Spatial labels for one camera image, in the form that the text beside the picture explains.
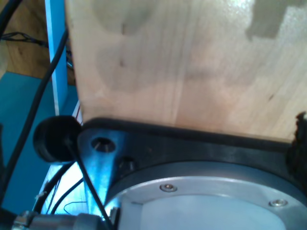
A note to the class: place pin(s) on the blue sofa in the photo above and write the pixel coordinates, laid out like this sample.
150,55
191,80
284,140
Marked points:
14,100

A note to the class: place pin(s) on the black round connector cap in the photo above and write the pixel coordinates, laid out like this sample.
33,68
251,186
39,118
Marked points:
55,139

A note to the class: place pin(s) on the white upright panel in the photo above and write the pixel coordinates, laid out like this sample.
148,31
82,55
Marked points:
56,60

